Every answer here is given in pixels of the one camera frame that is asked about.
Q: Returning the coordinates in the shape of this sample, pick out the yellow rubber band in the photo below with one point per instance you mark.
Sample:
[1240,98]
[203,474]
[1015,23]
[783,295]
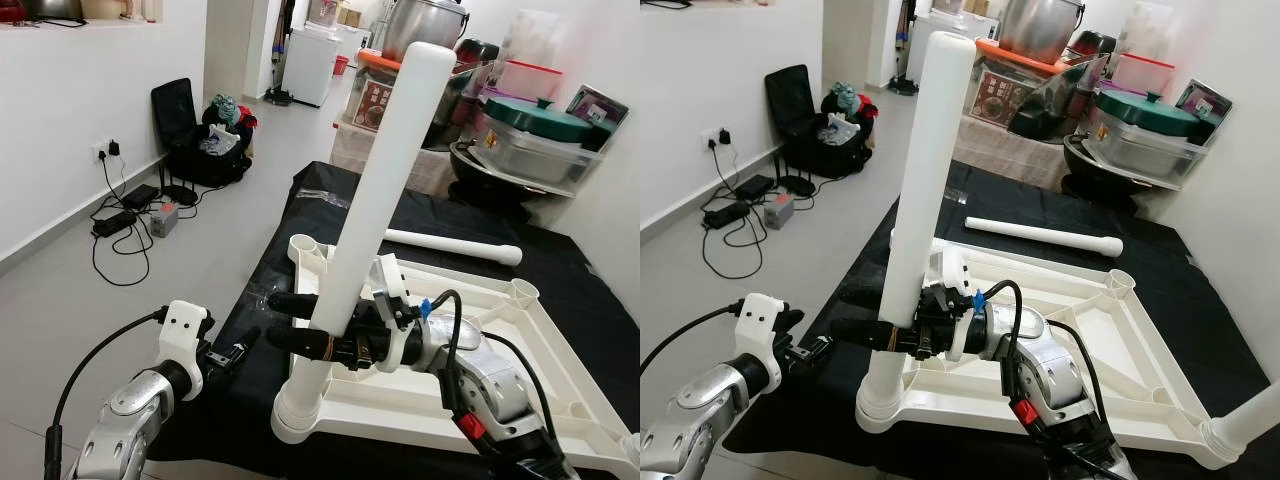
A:
[891,338]
[328,347]

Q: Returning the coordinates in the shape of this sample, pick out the black tablecloth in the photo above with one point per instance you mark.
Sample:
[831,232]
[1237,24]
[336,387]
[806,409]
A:
[850,250]
[260,260]

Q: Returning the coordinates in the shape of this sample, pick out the black power strip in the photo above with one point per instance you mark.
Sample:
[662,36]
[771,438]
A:
[726,214]
[114,223]

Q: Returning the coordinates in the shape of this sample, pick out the black power adapter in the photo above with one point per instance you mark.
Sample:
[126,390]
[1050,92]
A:
[755,186]
[139,196]

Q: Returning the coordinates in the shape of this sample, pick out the white plastic bag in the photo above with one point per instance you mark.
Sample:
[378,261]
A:
[835,128]
[218,140]

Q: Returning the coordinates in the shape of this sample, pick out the beige cloth covered bench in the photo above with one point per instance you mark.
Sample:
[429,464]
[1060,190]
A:
[440,172]
[1010,155]

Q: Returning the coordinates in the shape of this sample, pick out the white plastic table top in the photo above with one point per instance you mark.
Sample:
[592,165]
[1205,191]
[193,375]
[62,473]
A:
[1130,350]
[560,350]

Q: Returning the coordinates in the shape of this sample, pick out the black wok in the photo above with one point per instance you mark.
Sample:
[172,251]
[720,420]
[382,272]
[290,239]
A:
[1105,180]
[490,185]

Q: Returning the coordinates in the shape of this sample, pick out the red stuffed toy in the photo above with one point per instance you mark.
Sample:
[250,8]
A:
[246,117]
[866,105]

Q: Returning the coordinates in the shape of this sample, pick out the green stuffed toy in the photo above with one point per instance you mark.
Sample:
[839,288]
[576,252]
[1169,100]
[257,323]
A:
[224,108]
[843,97]

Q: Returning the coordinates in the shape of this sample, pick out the dark green slippers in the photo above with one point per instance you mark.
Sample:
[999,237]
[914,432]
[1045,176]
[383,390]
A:
[279,98]
[903,87]

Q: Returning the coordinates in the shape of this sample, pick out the black folding chair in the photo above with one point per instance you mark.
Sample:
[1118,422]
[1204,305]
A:
[175,115]
[790,100]

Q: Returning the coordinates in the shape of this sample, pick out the red printed carton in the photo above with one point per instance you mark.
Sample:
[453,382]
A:
[1005,98]
[372,105]

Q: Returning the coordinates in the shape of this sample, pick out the white fridge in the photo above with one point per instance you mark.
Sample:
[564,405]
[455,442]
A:
[310,65]
[918,48]

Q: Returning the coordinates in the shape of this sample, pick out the clear plastic storage box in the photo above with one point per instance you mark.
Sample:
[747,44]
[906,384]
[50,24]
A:
[540,155]
[1150,148]

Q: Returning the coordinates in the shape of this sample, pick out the small red bucket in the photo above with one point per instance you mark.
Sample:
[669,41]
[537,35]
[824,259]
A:
[340,65]

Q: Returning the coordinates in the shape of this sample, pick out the black bag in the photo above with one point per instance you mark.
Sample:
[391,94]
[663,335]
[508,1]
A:
[1050,100]
[460,105]

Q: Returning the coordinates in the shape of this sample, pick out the orange lidded storage box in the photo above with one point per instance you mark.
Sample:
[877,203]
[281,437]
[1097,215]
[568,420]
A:
[375,60]
[1020,52]

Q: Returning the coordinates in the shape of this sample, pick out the green pot with lid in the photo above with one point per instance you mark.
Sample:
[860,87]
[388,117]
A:
[1148,112]
[535,118]

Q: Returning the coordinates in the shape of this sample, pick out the clear plastic jar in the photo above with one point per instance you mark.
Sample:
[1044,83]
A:
[322,12]

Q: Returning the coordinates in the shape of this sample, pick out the pink box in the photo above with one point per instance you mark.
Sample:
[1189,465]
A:
[1145,73]
[530,80]

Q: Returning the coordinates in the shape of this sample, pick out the black rice cooker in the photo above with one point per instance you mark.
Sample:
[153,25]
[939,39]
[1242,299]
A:
[478,50]
[1092,43]

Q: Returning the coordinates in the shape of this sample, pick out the translucent white container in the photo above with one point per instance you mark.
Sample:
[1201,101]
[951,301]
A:
[1147,28]
[532,38]

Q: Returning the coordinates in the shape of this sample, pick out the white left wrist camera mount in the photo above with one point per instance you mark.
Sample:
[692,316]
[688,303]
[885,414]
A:
[183,330]
[758,322]

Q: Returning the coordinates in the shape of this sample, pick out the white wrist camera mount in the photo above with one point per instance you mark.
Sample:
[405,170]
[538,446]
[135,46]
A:
[758,322]
[183,330]
[390,285]
[955,275]

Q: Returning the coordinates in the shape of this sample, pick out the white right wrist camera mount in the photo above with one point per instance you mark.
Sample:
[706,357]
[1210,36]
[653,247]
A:
[390,285]
[955,275]

